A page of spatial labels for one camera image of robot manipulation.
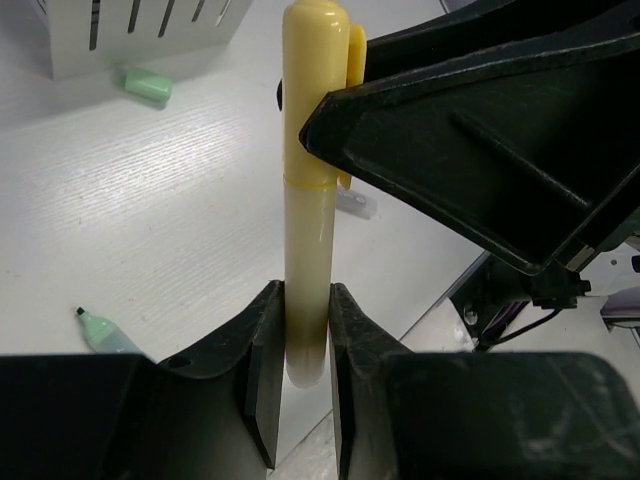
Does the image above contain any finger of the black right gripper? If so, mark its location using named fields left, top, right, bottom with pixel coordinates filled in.
left=299, top=1, right=639, bottom=275

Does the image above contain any green pastel highlighter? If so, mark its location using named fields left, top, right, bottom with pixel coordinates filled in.
left=75, top=307, right=156, bottom=363

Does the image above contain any white slatted organizer box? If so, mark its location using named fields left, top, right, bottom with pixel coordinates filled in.
left=30, top=0, right=253, bottom=79

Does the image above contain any yellow pastel highlighter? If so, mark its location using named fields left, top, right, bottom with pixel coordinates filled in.
left=284, top=184, right=336, bottom=388

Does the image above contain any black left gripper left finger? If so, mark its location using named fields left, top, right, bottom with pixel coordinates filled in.
left=1, top=281, right=284, bottom=479

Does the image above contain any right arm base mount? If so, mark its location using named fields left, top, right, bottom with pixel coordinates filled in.
left=399, top=249, right=640, bottom=354

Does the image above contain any green marker cap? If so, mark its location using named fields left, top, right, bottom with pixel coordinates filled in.
left=118, top=66, right=173, bottom=109

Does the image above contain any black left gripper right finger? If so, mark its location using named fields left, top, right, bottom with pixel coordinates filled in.
left=329, top=283, right=639, bottom=479

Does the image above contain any orange pastel highlighter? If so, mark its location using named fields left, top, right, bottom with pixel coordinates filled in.
left=336, top=187, right=377, bottom=220

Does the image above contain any yellow marker cap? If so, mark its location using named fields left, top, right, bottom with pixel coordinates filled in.
left=282, top=1, right=367, bottom=192

